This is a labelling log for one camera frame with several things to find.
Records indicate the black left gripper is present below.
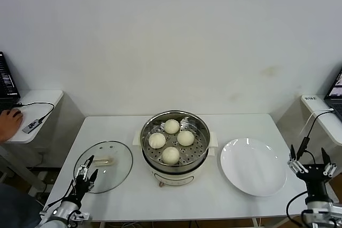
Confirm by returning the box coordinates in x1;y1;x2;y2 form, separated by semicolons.
73;155;99;202

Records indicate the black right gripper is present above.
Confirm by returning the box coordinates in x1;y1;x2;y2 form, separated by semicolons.
287;144;337;201

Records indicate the round glass pot lid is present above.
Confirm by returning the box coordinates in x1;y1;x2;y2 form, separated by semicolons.
73;140;134;194

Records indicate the white steamed baozi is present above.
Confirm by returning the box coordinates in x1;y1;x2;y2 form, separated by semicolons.
164;119;180;135
148;132;167;150
177;130;195;146
162;146;181;165

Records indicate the perforated steel steamer basket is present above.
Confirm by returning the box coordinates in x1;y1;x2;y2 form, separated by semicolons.
140;109;211;169

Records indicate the bare person hand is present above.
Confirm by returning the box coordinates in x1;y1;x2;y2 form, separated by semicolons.
0;108;24;143

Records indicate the round white plate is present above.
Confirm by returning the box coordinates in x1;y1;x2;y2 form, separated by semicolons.
220;138;287;197

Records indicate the grey laptop with picture screen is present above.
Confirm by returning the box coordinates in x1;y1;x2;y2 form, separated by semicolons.
324;70;342;121

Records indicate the silver usb hub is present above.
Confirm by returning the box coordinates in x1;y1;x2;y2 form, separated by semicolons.
21;120;41;134

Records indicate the dark person clothing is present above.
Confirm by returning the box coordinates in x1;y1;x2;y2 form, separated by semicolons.
0;182;45;228

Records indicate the black laptop with text screen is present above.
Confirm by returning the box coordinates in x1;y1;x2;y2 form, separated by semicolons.
0;51;21;111

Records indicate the black cable with inline adapter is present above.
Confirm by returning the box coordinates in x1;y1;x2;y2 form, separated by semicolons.
296;109;335;175

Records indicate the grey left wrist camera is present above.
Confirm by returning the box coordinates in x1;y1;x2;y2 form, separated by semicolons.
68;210;91;222

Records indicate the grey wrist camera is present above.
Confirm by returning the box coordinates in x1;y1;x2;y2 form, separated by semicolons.
68;210;91;222
301;209;321;225

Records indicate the white cable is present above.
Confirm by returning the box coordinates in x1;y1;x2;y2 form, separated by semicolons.
299;107;335;135

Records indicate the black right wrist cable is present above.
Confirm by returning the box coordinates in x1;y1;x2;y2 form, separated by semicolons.
285;194;308;227

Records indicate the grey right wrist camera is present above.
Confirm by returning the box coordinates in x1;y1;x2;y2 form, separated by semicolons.
301;209;321;225

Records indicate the black usb cable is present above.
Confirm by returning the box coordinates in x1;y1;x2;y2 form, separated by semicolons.
14;101;56;122

